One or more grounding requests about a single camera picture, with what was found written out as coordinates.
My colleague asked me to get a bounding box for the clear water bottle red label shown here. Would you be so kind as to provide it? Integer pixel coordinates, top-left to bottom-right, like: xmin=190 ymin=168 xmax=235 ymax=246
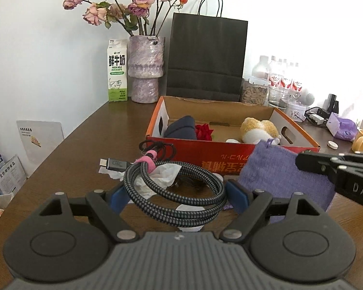
xmin=252 ymin=55 xmax=271 ymax=79
xmin=278 ymin=59 xmax=288 ymax=87
xmin=292 ymin=63 xmax=303 ymax=93
xmin=268 ymin=56 xmax=281 ymax=87
xmin=286 ymin=62 xmax=295 ymax=89

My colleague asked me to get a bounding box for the white printed tin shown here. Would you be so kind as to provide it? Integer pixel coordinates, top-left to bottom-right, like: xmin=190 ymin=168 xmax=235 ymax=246
xmin=286 ymin=101 xmax=306 ymax=121

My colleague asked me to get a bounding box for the wooden desktop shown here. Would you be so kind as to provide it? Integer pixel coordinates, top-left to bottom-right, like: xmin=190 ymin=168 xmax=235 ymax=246
xmin=0 ymin=100 xmax=363 ymax=278

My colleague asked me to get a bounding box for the purple textured vase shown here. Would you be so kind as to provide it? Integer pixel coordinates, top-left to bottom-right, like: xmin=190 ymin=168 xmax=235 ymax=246
xmin=128 ymin=35 xmax=165 ymax=103

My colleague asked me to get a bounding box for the red cardboard box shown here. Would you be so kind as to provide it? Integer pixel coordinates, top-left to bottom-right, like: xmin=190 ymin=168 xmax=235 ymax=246
xmin=145 ymin=96 xmax=320 ymax=177

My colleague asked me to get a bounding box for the black power cable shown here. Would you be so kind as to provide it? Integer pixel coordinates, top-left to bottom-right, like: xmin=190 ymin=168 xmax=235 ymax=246
xmin=304 ymin=106 xmax=324 ymax=118

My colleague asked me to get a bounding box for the white printed box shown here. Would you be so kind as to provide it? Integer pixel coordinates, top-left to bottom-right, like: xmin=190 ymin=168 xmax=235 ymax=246
xmin=0 ymin=154 xmax=27 ymax=194

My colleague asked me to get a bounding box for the white power strip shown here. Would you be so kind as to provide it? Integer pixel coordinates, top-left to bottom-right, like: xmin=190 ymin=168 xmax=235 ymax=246
xmin=305 ymin=113 xmax=327 ymax=125

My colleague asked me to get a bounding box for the yellow white plush sheep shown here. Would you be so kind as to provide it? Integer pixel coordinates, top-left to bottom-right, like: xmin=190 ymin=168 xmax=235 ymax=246
xmin=225 ymin=117 xmax=281 ymax=145

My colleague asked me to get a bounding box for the dark blue zip case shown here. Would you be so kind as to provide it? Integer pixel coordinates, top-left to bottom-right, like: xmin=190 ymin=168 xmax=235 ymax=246
xmin=164 ymin=116 xmax=197 ymax=141

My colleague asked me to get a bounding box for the clear jar of nuts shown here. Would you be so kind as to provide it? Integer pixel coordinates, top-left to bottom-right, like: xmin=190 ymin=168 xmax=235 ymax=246
xmin=240 ymin=75 xmax=270 ymax=106

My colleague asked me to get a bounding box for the trash bin with clear bag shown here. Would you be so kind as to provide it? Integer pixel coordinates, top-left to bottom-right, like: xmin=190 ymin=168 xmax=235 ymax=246
xmin=0 ymin=192 xmax=15 ymax=222

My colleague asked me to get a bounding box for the black upright device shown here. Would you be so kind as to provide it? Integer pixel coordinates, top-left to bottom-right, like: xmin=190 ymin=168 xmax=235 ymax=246
xmin=324 ymin=94 xmax=339 ymax=114

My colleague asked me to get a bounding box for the white green milk carton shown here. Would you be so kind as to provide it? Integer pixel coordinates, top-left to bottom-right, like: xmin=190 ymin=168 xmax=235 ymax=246
xmin=108 ymin=39 xmax=128 ymax=102

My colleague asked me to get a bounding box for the white round device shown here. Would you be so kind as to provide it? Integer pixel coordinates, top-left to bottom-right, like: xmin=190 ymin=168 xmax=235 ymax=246
xmin=299 ymin=92 xmax=316 ymax=107

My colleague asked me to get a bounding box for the white tissue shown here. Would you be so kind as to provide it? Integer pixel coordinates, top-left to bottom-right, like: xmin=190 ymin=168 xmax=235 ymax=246
xmin=98 ymin=163 xmax=183 ymax=197

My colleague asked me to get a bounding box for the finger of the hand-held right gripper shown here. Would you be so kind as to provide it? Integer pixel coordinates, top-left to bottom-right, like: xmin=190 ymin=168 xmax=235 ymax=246
xmin=331 ymin=152 xmax=363 ymax=164
xmin=295 ymin=152 xmax=363 ymax=177

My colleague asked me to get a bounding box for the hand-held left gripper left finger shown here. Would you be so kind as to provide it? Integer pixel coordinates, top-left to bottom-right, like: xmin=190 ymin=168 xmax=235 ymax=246
xmin=39 ymin=184 xmax=140 ymax=244

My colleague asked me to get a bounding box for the white round case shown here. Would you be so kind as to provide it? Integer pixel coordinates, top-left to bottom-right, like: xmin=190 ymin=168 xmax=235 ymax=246
xmin=175 ymin=203 xmax=208 ymax=233

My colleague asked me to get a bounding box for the clear glass cup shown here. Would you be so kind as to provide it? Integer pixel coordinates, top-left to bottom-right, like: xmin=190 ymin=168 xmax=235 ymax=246
xmin=268 ymin=86 xmax=291 ymax=109

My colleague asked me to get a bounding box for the braided cable with pink strap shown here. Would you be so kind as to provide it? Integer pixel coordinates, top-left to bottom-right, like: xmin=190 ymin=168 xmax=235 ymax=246
xmin=99 ymin=149 xmax=227 ymax=227

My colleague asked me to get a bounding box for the white sign board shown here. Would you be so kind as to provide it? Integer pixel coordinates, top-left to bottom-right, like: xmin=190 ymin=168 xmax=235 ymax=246
xmin=16 ymin=120 xmax=65 ymax=165

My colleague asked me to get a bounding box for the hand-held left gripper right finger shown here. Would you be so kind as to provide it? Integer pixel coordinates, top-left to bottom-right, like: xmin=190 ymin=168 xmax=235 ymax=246
xmin=219 ymin=180 xmax=321 ymax=245

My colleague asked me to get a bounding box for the purple tissue pack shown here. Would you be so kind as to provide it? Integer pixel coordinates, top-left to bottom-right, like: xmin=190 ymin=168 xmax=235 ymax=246
xmin=326 ymin=112 xmax=358 ymax=141

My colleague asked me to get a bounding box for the black paper bag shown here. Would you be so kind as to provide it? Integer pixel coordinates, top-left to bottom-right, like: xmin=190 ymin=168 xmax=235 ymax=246
xmin=166 ymin=0 xmax=249 ymax=102

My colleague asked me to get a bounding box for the purple knit pouch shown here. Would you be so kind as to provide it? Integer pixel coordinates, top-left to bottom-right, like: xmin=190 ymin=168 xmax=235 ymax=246
xmin=222 ymin=139 xmax=336 ymax=222

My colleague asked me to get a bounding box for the red rose flower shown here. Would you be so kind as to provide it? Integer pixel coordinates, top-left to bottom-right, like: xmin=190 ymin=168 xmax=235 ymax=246
xmin=195 ymin=124 xmax=215 ymax=141

